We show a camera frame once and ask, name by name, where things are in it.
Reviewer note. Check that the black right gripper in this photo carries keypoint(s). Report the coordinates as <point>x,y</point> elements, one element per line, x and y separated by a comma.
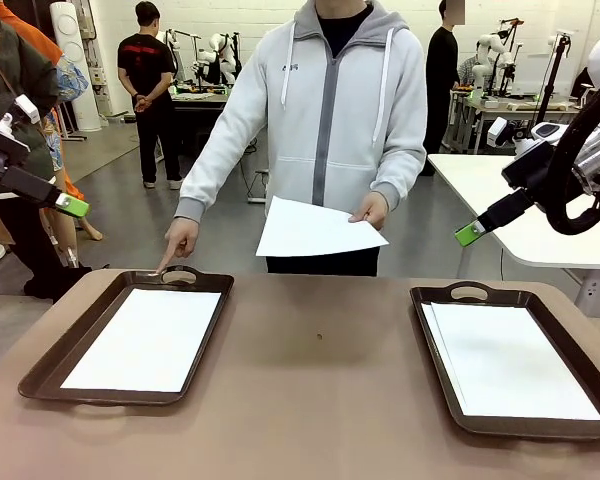
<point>530,172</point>

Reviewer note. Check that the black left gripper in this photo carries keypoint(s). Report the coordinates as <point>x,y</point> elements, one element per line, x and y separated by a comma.
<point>0,152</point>

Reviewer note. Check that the person's left forearm white sleeve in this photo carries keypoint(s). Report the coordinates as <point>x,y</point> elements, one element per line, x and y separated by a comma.
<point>405,172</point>

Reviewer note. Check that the person's right forearm white sleeve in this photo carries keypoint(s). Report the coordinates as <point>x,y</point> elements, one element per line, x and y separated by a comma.
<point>205,170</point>

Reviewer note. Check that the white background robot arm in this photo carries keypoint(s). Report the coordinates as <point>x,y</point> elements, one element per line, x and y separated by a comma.
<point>212,42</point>
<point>490,42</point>
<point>172,40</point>

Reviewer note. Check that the person's left hand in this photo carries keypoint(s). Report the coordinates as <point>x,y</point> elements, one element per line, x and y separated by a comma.
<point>372,210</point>

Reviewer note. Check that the person's right hand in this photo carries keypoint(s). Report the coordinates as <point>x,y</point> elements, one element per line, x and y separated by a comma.
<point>182,237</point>

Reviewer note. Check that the white office table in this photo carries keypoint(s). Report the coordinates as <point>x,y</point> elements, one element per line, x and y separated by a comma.
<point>480,185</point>

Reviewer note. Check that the bare mannequin legs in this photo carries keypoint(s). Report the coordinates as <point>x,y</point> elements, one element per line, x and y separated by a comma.
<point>87,227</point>

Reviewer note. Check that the long grey lab workbench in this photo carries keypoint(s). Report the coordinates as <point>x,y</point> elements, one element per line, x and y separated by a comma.
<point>480,108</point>

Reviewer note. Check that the beige wooden tray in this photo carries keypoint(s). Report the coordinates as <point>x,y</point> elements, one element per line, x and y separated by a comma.
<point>540,105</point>

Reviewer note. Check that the blue patterned garment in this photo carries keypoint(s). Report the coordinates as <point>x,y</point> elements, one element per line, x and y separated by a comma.
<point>70,80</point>

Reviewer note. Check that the white display panel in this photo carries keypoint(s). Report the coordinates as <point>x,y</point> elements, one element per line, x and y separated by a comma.
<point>530,75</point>

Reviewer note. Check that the white tower air conditioner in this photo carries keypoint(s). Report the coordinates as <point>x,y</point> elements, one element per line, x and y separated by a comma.
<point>75,60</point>

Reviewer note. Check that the person in plaid shirt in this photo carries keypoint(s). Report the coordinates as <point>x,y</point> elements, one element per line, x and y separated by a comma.
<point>469,72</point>

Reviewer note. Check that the person in black sweater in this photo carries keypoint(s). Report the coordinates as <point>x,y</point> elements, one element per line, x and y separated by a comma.
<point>442,75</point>

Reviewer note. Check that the man in black t-shirt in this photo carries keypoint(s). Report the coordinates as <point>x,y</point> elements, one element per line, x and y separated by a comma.
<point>145,65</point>

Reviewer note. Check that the brown plastic serving tray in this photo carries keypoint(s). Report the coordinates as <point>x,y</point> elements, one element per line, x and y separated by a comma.
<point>45,392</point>
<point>570,430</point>

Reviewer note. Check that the person in white grey hoodie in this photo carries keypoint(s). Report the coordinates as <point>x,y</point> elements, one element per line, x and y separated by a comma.
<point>330,110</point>

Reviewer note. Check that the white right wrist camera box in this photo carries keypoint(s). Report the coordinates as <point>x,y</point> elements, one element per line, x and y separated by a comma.
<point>497,131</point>

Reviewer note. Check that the black camera tripod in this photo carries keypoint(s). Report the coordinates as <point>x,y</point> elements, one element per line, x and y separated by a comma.
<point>550,85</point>

